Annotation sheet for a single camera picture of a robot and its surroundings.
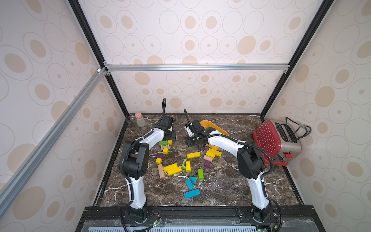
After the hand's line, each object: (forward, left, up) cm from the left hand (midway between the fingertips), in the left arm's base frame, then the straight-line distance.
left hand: (175, 132), depth 99 cm
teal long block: (-37, -11, -7) cm, 39 cm away
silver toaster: (-17, -67, +9) cm, 70 cm away
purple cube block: (-20, -21, -7) cm, 30 cm away
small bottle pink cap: (+13, +27, -3) cm, 30 cm away
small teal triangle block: (-29, -13, -5) cm, 32 cm away
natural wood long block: (-25, +7, -6) cm, 27 cm away
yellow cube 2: (-4, +3, -6) cm, 8 cm away
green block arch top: (-5, +8, -6) cm, 11 cm away
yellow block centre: (-22, -9, -5) cm, 25 cm away
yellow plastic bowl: (+12, -23, -4) cm, 26 cm away
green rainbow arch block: (-22, -6, -6) cm, 23 cm away
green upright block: (-26, -17, -6) cm, 32 cm away
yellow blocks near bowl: (-12, -25, -6) cm, 29 cm away
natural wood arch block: (-8, +8, -5) cm, 13 cm away
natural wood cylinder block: (-16, -22, -6) cm, 28 cm away
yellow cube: (-11, +6, -6) cm, 14 cm away
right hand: (-5, -12, -1) cm, 13 cm away
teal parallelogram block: (-33, -10, -7) cm, 35 cm away
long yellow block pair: (-23, +1, -8) cm, 24 cm away
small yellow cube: (-18, +10, -6) cm, 22 cm away
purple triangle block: (-15, +9, -6) cm, 18 cm away
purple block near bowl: (-7, -18, -7) cm, 20 cm away
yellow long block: (-13, -13, -7) cm, 20 cm away
